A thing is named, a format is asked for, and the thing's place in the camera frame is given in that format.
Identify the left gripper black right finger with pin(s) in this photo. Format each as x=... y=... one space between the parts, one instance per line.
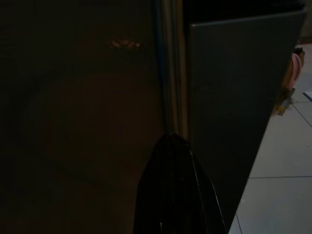
x=200 y=214

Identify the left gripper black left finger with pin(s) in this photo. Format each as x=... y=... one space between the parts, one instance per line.
x=158 y=207

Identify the steel fridge cabinet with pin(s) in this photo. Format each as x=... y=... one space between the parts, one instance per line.
x=174 y=73

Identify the open brown cardboard box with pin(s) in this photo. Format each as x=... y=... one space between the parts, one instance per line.
x=286 y=97

